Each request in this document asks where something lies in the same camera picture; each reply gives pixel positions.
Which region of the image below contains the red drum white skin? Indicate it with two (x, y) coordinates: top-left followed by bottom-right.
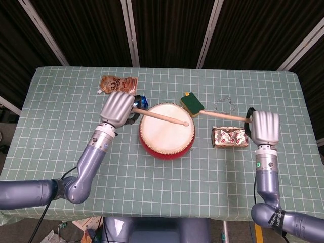
(138, 102), (196, 161)

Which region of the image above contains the green yellow sponge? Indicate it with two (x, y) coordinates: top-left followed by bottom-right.
(180, 92), (205, 118)

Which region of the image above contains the green grid cutting mat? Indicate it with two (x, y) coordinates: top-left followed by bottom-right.
(0, 66), (324, 228)

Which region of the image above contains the orange snack bag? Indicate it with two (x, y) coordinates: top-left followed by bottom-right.
(80, 228), (97, 243)

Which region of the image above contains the gold foil wrapped package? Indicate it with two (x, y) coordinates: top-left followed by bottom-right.
(211, 126), (250, 149)

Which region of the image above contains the yellow floor strip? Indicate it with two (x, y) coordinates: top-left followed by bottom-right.
(254, 222), (264, 243)

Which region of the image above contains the metal table leg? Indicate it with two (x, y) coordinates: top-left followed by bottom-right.
(222, 220), (230, 243)

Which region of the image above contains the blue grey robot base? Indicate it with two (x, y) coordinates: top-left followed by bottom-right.
(103, 216), (211, 243)

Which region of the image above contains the crumpled white paper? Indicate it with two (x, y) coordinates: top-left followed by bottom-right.
(42, 229), (62, 243)

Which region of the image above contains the wooden drumstick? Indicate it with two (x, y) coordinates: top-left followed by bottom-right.
(199, 110), (253, 124)
(131, 107), (189, 127)

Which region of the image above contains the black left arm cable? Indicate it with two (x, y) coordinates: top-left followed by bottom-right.
(27, 166), (78, 243)

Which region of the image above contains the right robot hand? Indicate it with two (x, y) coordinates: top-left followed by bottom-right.
(244, 107), (280, 146)

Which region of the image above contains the white printed paper sheet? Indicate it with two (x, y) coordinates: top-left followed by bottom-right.
(72, 216), (104, 232)

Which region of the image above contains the brown sauce pouch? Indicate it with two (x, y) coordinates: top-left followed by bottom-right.
(97, 75), (139, 97)

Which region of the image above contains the blue silver drink can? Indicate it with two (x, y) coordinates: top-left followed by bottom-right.
(133, 95), (149, 111)

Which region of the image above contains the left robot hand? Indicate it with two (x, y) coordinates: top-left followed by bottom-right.
(100, 91), (140, 129)

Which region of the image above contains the clear bead bracelet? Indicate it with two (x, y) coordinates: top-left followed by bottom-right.
(214, 95), (238, 117)

